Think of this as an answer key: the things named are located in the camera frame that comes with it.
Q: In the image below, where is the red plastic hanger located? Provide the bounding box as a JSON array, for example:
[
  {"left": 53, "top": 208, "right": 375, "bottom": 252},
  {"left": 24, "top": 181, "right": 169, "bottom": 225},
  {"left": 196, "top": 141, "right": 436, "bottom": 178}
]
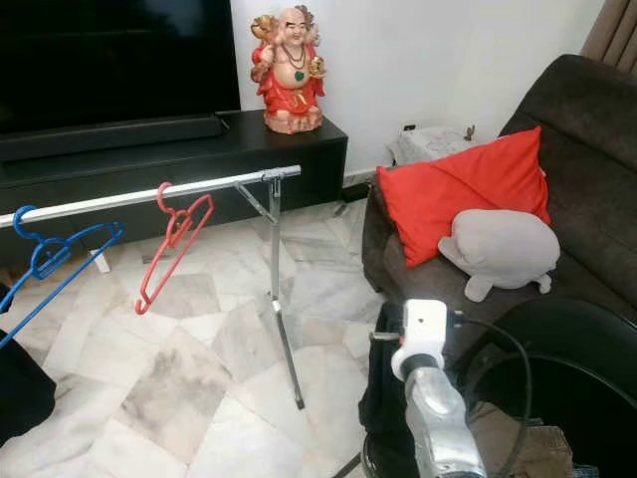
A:
[{"left": 134, "top": 181, "right": 216, "bottom": 316}]

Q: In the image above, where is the white patterned cloth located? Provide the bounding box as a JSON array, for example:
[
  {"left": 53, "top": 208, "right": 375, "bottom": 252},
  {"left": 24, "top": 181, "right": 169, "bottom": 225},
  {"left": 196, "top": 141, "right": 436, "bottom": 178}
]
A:
[{"left": 386, "top": 123, "right": 479, "bottom": 167}]

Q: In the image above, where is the khaki garment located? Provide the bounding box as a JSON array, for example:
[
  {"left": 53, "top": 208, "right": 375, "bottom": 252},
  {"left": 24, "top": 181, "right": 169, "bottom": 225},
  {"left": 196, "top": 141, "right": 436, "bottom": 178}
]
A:
[{"left": 463, "top": 401, "right": 573, "bottom": 478}]

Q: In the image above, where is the red pillow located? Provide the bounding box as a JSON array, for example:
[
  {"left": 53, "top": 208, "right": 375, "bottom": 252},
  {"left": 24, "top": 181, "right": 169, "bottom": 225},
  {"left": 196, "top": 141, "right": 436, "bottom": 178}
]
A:
[{"left": 375, "top": 125, "right": 551, "bottom": 268}]

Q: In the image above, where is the blue plastic hanger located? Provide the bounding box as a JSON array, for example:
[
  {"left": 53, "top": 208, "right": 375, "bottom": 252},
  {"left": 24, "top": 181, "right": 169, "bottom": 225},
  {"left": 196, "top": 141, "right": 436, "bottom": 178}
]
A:
[{"left": 0, "top": 204, "right": 125, "bottom": 350}]

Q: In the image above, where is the dark brown sofa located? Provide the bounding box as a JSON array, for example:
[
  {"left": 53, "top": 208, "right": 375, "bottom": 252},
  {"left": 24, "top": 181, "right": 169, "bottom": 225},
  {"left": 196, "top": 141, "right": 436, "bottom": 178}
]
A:
[{"left": 361, "top": 52, "right": 637, "bottom": 345}]

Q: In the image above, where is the black soundbar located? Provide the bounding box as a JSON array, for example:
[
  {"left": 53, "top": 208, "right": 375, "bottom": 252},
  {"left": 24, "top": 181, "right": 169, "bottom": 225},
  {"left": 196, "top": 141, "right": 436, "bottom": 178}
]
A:
[{"left": 0, "top": 113, "right": 226, "bottom": 162}]

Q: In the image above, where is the grey plush pillow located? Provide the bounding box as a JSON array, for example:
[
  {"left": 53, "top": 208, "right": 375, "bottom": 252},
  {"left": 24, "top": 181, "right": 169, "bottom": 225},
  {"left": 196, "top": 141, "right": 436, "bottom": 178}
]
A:
[{"left": 436, "top": 207, "right": 561, "bottom": 303}]

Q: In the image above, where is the black flat television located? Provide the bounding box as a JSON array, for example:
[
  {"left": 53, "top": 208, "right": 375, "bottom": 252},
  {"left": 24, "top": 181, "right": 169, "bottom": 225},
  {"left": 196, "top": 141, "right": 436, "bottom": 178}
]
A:
[{"left": 0, "top": 0, "right": 242, "bottom": 135}]

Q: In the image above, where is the brown curtain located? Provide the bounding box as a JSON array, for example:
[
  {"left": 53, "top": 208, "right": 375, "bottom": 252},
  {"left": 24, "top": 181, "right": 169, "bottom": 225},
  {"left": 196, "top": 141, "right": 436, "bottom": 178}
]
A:
[{"left": 579, "top": 0, "right": 637, "bottom": 66}]

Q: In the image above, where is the silver metal clothes rack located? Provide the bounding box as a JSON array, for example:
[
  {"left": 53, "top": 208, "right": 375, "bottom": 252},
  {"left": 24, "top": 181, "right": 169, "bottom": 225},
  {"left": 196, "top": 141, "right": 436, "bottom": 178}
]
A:
[{"left": 0, "top": 164, "right": 306, "bottom": 411}]

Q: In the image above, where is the black television console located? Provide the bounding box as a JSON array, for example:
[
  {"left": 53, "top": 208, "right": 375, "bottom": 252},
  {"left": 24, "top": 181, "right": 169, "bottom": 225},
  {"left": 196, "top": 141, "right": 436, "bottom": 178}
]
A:
[{"left": 0, "top": 108, "right": 349, "bottom": 270}]

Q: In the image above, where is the red Buddha statue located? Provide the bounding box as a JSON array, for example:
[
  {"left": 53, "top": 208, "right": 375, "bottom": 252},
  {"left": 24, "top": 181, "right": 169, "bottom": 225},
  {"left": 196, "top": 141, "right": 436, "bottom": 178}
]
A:
[{"left": 251, "top": 5, "right": 326, "bottom": 134}]

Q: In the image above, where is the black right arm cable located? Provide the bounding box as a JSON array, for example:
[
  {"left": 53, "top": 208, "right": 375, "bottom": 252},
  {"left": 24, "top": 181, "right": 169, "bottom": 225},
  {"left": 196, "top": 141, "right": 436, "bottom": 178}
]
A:
[{"left": 451, "top": 314, "right": 533, "bottom": 478}]

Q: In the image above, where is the black round laundry basket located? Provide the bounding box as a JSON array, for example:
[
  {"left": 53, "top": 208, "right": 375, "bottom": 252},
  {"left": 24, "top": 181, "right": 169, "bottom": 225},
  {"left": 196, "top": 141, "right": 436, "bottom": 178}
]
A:
[{"left": 361, "top": 297, "right": 637, "bottom": 478}]

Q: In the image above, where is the black polo shirt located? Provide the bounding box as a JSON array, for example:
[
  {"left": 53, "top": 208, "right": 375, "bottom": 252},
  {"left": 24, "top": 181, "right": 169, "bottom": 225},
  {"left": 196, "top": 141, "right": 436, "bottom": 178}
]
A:
[
  {"left": 0, "top": 334, "right": 58, "bottom": 446},
  {"left": 358, "top": 302, "right": 424, "bottom": 478}
]

